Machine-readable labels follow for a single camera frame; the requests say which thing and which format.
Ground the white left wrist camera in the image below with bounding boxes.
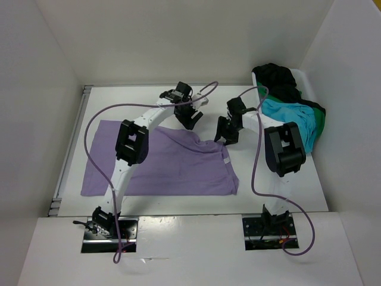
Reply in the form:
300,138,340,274
191,93,209,110

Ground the cyan t shirt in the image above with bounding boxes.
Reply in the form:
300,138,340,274
261,99,318,153

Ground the purple t shirt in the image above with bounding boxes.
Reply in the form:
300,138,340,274
80,120,239,197

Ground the white plastic laundry basket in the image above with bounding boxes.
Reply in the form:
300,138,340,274
252,69,316,101

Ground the green t shirt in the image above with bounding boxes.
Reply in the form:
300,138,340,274
266,92,326,139

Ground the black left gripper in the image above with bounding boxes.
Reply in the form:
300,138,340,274
174,99,202,130

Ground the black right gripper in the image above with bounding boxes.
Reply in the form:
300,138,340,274
214,116,242,145

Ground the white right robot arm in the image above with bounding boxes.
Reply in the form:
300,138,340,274
214,97,306,234

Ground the aluminium table edge rail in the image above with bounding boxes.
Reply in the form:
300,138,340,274
57,85,262,217

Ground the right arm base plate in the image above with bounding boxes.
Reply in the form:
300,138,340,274
242,214,299,251

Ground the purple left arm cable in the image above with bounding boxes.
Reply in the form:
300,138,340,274
83,81,219,265

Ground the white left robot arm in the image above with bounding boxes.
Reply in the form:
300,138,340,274
85,82,208,238

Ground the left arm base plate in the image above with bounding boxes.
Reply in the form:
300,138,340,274
81,217,138,254

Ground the black t shirt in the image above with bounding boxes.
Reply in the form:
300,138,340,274
252,63,326,114

